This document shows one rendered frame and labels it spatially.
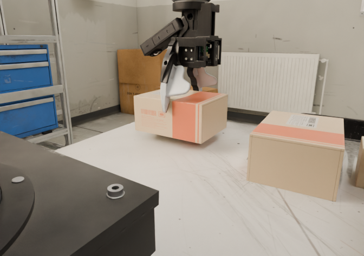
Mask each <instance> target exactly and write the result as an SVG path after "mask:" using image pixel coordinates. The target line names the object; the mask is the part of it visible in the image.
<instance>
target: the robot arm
mask: <svg viewBox="0 0 364 256"><path fill-rule="evenodd" d="M172 1H173V2H174V3H172V11H175V12H181V15H182V16H181V18H178V17H177V18H175V19H174V20H173V21H171V22H170V23H169V24H168V25H166V26H165V27H163V28H162V29H161V30H159V31H158V32H157V33H156V34H154V35H153V36H152V37H150V38H149V39H147V40H146V41H145V42H144V43H143V44H141V45H140V48H141V50H142V52H143V54H144V56H150V57H153V56H157V55H159V54H160V53H162V52H163V51H164V50H165V49H167V48H168V49H167V52H166V54H165V56H164V59H163V61H162V66H161V77H160V82H161V85H160V93H161V105H162V111H163V112H164V113H167V109H168V106H169V103H170V97H171V96H177V95H182V94H186V93H188V92H189V90H190V87H191V86H192V88H193V90H194V91H202V87H207V86H213V85H216V84H217V79H216V78H215V77H214V76H212V75H210V74H208V73H207V72H206V71H205V67H206V66H208V67H215V66H217V65H221V53H222V38H219V37H218V36H215V20H216V13H219V6H220V5H218V4H216V5H215V4H213V3H208V2H209V1H210V0H172ZM218 46H219V59H218ZM184 67H187V75H188V77H189V78H190V80H191V85H190V83H189V82H187V81H186V80H185V79H184V73H185V68H184Z"/></svg>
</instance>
